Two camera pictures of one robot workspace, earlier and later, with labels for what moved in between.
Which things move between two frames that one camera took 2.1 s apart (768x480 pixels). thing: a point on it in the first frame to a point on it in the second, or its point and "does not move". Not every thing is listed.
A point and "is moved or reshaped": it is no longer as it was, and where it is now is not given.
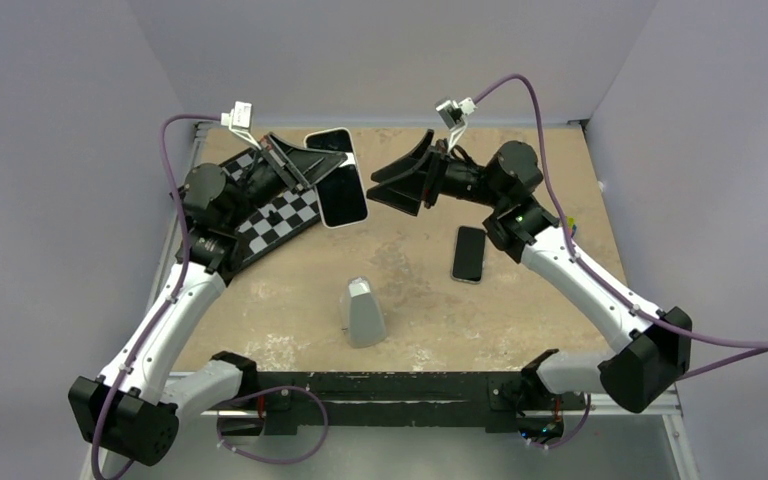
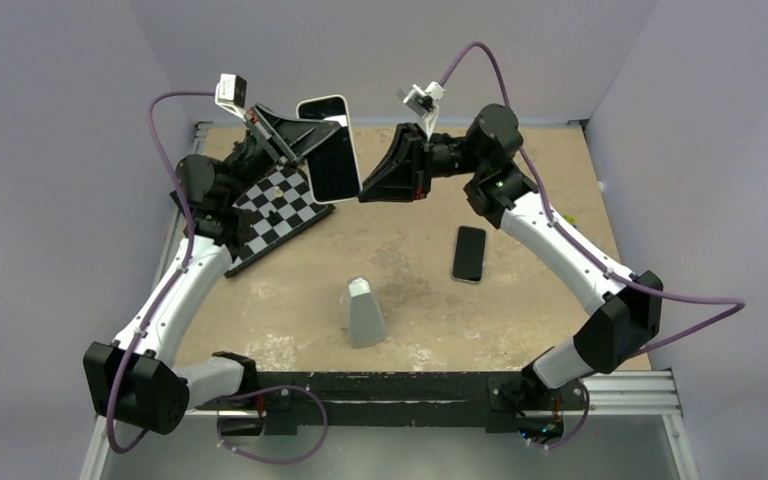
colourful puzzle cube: (572, 225) does not move
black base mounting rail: (501, 401) does not move
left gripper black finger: (310, 165) to (298, 135)
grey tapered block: (363, 319) does not move
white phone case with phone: (341, 195) is moved or reshaped
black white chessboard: (281, 218) does not move
